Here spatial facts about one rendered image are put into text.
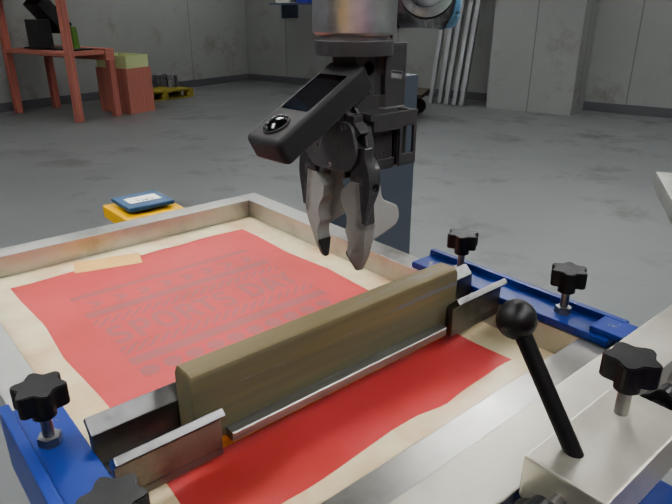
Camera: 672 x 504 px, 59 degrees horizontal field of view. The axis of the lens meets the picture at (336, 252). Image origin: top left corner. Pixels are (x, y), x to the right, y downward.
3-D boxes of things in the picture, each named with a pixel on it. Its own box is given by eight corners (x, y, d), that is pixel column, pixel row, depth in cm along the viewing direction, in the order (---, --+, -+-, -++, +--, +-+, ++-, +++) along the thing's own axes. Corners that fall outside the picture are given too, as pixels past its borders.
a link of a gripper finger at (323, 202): (359, 245, 65) (372, 166, 61) (317, 258, 62) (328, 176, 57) (340, 232, 67) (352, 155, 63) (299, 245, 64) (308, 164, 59)
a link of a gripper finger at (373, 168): (386, 223, 55) (376, 126, 53) (374, 227, 54) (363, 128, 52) (352, 220, 58) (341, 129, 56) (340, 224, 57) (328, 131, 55)
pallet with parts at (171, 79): (164, 92, 1017) (162, 73, 1005) (195, 96, 975) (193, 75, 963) (106, 100, 933) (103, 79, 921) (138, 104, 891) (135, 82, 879)
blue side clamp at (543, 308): (409, 298, 91) (411, 255, 88) (431, 288, 94) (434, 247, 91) (598, 386, 70) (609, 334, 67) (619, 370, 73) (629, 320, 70)
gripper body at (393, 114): (416, 170, 59) (423, 39, 54) (352, 185, 53) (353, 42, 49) (363, 156, 64) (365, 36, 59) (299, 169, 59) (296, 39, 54)
